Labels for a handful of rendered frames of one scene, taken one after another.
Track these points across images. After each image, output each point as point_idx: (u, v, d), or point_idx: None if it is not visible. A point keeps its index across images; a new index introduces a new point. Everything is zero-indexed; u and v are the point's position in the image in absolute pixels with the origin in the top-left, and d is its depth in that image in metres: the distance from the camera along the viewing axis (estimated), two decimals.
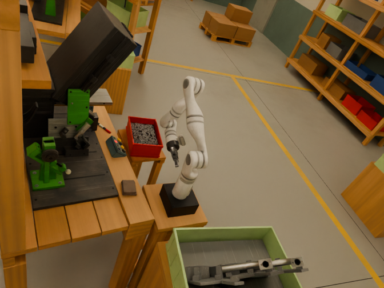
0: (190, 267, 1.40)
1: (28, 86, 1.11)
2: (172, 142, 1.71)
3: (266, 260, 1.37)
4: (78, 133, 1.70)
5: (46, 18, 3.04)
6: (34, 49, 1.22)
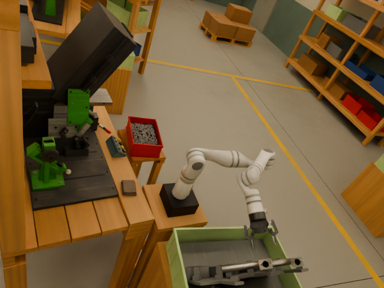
0: (190, 267, 1.40)
1: (28, 86, 1.11)
2: (265, 214, 1.35)
3: (266, 260, 1.37)
4: None
5: (46, 18, 3.04)
6: (34, 49, 1.22)
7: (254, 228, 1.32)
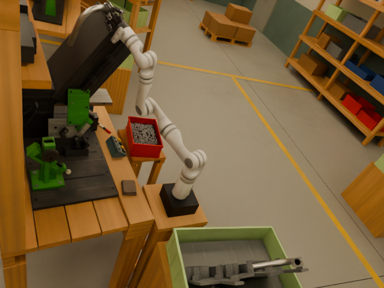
0: (190, 267, 1.40)
1: (28, 86, 1.11)
2: (126, 24, 1.40)
3: (90, 12, 1.35)
4: None
5: (46, 18, 3.04)
6: (34, 49, 1.22)
7: None
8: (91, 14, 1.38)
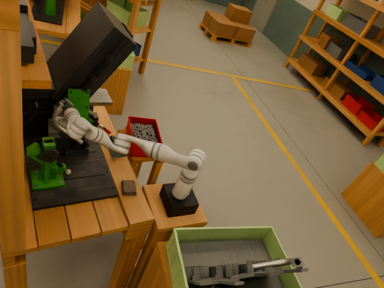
0: (190, 267, 1.40)
1: (28, 86, 1.11)
2: (64, 109, 1.47)
3: (54, 118, 1.59)
4: None
5: (46, 18, 3.04)
6: (34, 49, 1.22)
7: None
8: None
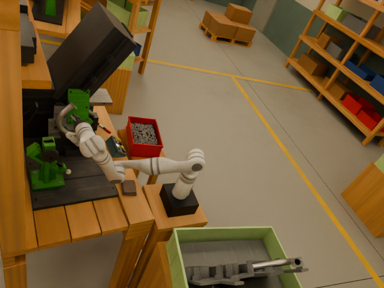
0: (190, 267, 1.40)
1: (28, 86, 1.11)
2: (76, 124, 1.37)
3: (58, 121, 1.60)
4: None
5: (46, 18, 3.04)
6: (34, 49, 1.22)
7: None
8: (62, 120, 1.62)
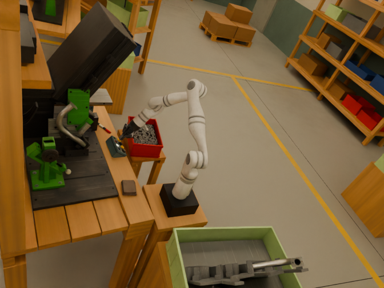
0: (190, 267, 1.40)
1: (28, 86, 1.11)
2: (138, 128, 1.88)
3: (58, 121, 1.60)
4: None
5: (46, 18, 3.04)
6: (34, 49, 1.22)
7: (126, 127, 1.91)
8: (62, 120, 1.62)
